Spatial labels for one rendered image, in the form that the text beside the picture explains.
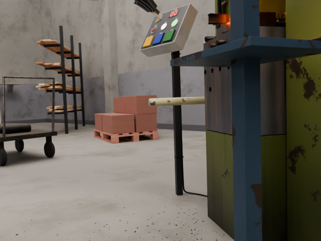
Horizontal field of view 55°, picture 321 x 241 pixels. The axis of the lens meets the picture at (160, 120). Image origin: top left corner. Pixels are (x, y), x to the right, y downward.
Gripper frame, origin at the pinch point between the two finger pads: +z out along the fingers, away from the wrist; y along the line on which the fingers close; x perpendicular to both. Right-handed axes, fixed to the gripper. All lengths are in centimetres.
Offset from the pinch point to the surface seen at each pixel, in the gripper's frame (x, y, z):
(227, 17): -10.0, 48.0, 8.1
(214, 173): -74, 39, 44
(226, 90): -42, 52, 18
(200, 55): -58, 80, -25
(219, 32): -10.3, 37.7, 15.3
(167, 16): 11.3, -10.9, 13.2
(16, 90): 78, -912, 142
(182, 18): 5.6, 5.4, 13.2
